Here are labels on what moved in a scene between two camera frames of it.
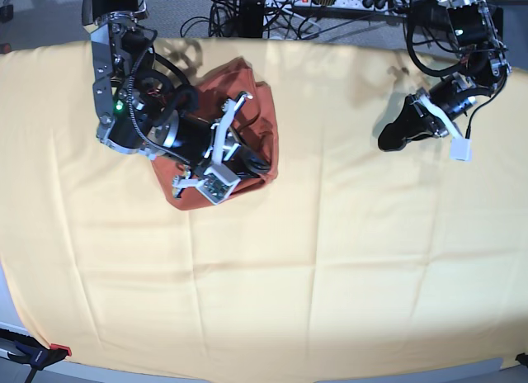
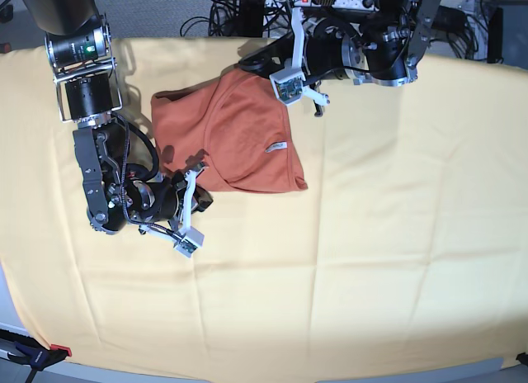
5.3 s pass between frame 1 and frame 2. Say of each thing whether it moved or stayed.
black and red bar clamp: stayed
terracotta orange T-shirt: moved
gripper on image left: moved
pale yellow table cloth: stayed
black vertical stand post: stayed
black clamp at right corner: stayed
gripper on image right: moved
